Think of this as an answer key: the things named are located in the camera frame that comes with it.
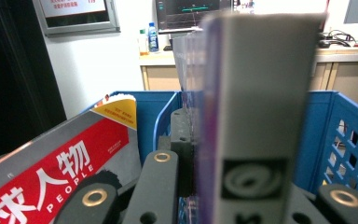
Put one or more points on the black monitor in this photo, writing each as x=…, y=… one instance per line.
x=192, y=15

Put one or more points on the clear bottle with green cap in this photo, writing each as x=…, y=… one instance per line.
x=143, y=43

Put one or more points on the grey framed board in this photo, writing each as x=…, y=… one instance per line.
x=74, y=18

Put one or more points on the magazine with red print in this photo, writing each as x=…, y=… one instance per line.
x=59, y=161

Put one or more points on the blue label water bottle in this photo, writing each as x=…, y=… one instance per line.
x=153, y=37

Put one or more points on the black curtain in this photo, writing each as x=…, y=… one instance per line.
x=12, y=93

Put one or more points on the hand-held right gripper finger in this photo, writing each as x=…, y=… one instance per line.
x=183, y=146

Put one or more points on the blue file rack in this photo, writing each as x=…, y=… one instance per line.
x=320, y=140

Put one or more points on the wooden desk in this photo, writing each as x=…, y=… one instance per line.
x=158, y=74

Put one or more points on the purple magazine with grey spine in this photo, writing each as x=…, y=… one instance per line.
x=254, y=93

